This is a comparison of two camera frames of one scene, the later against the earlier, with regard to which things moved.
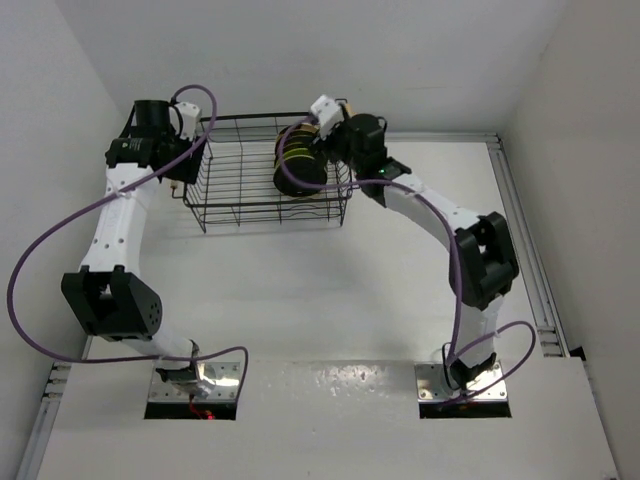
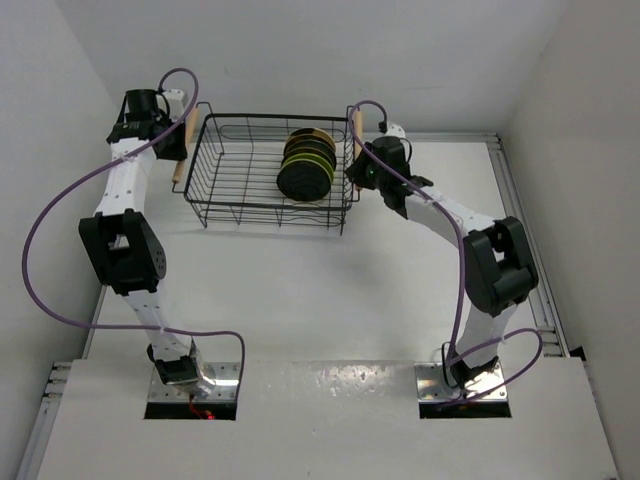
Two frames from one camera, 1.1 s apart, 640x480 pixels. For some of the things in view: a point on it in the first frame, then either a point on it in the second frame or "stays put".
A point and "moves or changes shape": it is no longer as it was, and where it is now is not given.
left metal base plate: (226, 375) stays put
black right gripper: (327, 144) to (357, 171)
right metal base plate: (432, 384) stays put
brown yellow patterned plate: (299, 127) moves or changes shape
